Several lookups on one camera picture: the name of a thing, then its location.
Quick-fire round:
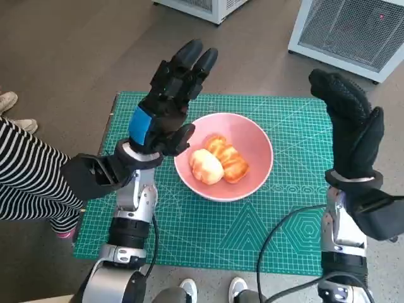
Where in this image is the grey leg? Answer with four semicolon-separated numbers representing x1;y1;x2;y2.
153;287;187;303
236;289;266;303

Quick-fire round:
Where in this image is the white shoe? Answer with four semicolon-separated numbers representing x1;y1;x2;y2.
228;276;249;303
179;278;198;303

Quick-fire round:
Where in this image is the round bread bun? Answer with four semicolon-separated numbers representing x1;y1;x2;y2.
188;149;225;186

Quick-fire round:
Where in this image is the braided bread loaf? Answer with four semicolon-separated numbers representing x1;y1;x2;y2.
205;134;251;185

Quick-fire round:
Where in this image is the beige shoe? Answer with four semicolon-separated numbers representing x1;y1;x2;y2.
11;119;38;134
0;91;18;111

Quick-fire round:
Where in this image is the person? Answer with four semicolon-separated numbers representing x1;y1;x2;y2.
0;116;86;241

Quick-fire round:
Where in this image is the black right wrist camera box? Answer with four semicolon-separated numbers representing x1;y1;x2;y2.
345;187;404;242

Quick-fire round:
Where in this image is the black left hand blue tape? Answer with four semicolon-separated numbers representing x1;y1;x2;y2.
128;39;220;157

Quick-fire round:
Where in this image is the green cutting mat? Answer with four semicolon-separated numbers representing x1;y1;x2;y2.
73;91;334;276

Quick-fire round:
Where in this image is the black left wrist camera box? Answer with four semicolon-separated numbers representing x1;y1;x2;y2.
59;153;133;200

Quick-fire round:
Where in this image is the small white mesh cabinet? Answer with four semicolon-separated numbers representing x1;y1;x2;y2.
152;0;249;25

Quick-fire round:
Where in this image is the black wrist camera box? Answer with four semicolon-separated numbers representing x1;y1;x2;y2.
345;187;404;242
59;153;133;200

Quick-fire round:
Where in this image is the pink bowl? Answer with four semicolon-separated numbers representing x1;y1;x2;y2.
173;112;274;203

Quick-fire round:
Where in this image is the black cable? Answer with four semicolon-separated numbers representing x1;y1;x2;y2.
266;271;326;302
138;213;160;282
256;204;328;302

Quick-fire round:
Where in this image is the large white mesh cabinet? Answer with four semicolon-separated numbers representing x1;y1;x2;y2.
287;0;404;85

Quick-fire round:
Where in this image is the black knitted gloved right hand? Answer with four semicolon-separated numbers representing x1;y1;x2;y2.
308;69;386;180

